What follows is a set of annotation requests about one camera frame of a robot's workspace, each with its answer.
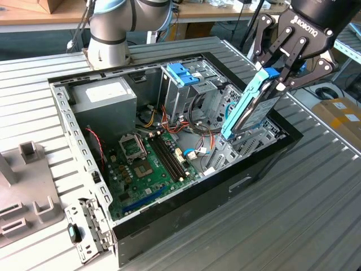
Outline orange red disk power wire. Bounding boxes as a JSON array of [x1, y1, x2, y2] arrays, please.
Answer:
[[209, 127, 226, 152]]

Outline blue expansion slot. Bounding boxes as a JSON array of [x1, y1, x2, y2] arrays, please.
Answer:
[[121, 186, 167, 213]]

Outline wooden desk white frame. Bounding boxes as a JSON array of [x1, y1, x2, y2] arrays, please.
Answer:
[[0, 0, 294, 62]]

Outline aluminium roller rack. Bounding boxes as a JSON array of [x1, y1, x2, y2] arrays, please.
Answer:
[[329, 22, 361, 82]]

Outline grey parts rack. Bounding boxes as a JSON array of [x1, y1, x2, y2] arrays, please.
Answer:
[[0, 139, 65, 249]]

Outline yellow power wires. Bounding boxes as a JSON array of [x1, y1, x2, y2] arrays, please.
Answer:
[[143, 109, 157, 128]]

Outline red black twisted wire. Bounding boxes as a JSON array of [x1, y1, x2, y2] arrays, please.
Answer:
[[85, 127, 105, 173]]

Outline hard disk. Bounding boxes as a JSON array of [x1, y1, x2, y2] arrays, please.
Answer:
[[221, 67, 283, 141]]

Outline grey metal disk bay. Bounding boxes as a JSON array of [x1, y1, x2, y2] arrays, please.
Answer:
[[202, 117, 287, 177]]

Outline brown wooden box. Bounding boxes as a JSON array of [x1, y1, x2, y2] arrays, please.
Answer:
[[16, 0, 67, 15]]

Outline red orange wire bundle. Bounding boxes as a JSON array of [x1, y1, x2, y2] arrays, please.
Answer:
[[161, 104, 198, 136]]

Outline black RAM slot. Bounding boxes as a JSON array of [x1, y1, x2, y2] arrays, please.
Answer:
[[155, 134, 186, 180], [159, 133, 188, 179], [148, 135, 179, 183], [152, 135, 183, 182]]

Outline grey metal drive cage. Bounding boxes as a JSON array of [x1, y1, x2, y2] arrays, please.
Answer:
[[157, 58, 226, 126]]

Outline green motherboard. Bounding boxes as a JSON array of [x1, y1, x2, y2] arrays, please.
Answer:
[[105, 131, 202, 222]]

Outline black tripod pole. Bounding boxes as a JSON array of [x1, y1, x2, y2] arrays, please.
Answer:
[[239, 0, 267, 51]]

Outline black case fan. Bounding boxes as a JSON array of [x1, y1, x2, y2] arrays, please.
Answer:
[[84, 125, 108, 173]]

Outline metal socket cover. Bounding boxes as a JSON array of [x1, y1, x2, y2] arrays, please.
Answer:
[[117, 133, 148, 164]]

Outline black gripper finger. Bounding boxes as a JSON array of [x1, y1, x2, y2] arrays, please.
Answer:
[[277, 35, 339, 92], [252, 13, 294, 70]]

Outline light blue SATA wire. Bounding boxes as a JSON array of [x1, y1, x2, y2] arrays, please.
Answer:
[[183, 102, 236, 158]]

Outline cardboard box white labels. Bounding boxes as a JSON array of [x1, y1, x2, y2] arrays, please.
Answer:
[[311, 97, 361, 149]]

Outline black cable coil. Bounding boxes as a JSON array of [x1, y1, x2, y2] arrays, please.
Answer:
[[315, 86, 340, 100]]

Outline black open PC case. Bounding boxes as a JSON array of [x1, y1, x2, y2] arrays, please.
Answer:
[[47, 51, 305, 268]]

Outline thick black cable bundle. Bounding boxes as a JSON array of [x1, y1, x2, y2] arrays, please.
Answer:
[[188, 93, 225, 135]]

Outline small brown cardboard box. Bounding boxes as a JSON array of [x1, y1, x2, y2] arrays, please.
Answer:
[[184, 22, 215, 40]]

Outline metal slot retainer bracket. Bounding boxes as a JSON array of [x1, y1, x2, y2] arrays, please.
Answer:
[[64, 197, 114, 265]]

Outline grey power supply unit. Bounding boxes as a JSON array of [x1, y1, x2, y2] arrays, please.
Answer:
[[68, 76, 138, 139]]

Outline black latch blue button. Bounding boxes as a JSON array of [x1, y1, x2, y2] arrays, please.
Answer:
[[67, 222, 83, 243]]

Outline CPU socket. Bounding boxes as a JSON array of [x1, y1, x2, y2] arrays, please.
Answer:
[[132, 159, 155, 181]]

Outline blue plastic drive latch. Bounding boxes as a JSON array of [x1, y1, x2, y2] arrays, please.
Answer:
[[166, 63, 201, 88]]

